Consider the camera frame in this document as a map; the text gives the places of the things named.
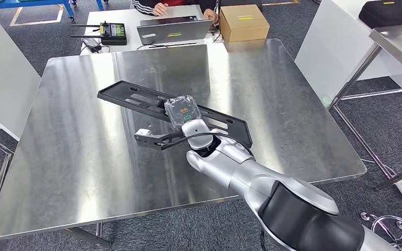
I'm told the person's left hand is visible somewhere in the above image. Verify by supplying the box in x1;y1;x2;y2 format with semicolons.
204;8;220;25

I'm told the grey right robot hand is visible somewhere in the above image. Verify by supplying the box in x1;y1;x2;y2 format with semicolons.
163;94;203;131

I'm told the person's right hand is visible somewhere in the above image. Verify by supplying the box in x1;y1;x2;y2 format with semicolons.
152;3;169;17

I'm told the black plastic plate bracket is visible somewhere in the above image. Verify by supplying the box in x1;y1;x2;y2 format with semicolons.
97;80;254;149

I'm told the stainless steel workbench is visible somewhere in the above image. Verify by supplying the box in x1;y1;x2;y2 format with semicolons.
0;38;367;248

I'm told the person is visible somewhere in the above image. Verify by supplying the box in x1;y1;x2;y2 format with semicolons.
131;0;222;25

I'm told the grey metal box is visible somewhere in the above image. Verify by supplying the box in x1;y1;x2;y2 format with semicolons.
137;15;214;45

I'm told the brown cardboard box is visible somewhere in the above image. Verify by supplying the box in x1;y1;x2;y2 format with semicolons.
219;4;270;43

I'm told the white desk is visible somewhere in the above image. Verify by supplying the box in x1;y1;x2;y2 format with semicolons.
80;5;222;56

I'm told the black device with green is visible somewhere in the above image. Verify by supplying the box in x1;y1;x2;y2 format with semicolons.
71;21;128;47

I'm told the yellow floor tape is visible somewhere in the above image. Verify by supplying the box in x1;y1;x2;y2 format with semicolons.
262;0;299;7

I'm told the small dark power adapter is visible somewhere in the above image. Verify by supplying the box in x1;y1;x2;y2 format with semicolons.
82;37;103;54

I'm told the white panel board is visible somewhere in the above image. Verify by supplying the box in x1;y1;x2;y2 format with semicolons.
0;19;41;141
294;0;402;105

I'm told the pale floor tape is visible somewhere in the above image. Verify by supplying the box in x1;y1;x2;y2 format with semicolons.
9;4;65;27

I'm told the black zip case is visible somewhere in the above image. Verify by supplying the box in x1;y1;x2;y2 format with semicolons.
358;0;402;29

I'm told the chrome stool with black seat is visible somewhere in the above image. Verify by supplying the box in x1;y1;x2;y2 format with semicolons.
360;211;402;251

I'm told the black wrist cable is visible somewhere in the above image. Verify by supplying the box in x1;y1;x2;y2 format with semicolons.
155;132;254;157

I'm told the black desk cable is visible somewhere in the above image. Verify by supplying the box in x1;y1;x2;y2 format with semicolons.
137;41;199;51

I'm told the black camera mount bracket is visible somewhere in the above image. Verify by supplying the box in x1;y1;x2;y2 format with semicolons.
134;130;188;151

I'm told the blue metal frame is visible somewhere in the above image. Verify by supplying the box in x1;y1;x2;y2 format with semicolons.
0;0;105;21

